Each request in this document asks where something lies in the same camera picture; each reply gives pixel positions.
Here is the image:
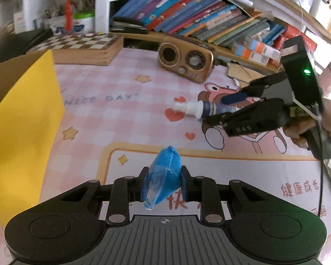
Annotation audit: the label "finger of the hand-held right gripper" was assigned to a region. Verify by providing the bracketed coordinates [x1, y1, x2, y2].
[221, 73, 289, 106]
[203, 99, 290, 128]

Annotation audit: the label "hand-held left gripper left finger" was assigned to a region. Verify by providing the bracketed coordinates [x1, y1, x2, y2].
[59, 166, 149, 225]

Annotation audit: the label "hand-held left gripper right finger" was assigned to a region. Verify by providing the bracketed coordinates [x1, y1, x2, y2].
[180, 165, 268, 224]

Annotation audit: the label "blue plastic packet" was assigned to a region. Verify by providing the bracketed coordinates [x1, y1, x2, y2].
[143, 145, 182, 210]

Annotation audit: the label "white blue spray bottle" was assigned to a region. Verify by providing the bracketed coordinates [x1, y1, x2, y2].
[173, 101, 238, 119]

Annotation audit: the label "yellow cardboard box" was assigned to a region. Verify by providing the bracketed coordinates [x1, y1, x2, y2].
[0, 49, 66, 224]

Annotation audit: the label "person's right hand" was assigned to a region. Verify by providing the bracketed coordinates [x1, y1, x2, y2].
[283, 98, 331, 149]

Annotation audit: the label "brown cardboard pieces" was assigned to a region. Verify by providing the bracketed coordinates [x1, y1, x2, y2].
[227, 62, 265, 89]

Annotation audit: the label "orange and white carton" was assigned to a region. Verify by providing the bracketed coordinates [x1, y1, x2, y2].
[244, 35, 282, 57]
[232, 43, 271, 66]

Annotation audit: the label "red boxed book set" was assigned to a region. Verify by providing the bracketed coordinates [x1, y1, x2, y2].
[274, 25, 318, 67]

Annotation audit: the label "brown retro radio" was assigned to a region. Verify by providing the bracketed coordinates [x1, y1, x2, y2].
[158, 35, 214, 84]

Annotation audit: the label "black flat case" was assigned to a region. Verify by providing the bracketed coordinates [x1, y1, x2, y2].
[110, 19, 149, 34]

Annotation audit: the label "wooden chess board box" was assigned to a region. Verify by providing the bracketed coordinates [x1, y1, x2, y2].
[28, 32, 124, 66]

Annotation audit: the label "white bookshelf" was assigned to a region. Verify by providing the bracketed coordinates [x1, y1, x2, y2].
[95, 0, 331, 69]

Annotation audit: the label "green lid jar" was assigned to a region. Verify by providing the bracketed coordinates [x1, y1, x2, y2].
[72, 12, 96, 34]

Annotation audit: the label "white brush container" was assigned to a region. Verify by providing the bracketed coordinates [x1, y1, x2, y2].
[41, 17, 68, 34]

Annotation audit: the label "red glue bottle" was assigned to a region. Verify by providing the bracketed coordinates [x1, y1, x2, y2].
[66, 0, 73, 32]

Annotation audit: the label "black electronic keyboard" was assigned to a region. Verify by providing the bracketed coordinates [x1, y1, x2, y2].
[0, 28, 54, 67]

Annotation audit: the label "white box red label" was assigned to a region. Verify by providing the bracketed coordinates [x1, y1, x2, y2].
[13, 12, 26, 34]

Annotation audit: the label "white side shelf unit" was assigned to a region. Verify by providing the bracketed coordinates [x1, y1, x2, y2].
[0, 0, 97, 34]

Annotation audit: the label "white charging cable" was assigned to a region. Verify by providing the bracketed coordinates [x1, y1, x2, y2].
[298, 0, 307, 38]

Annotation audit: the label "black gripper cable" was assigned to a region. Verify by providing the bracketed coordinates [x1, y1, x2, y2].
[317, 155, 326, 221]

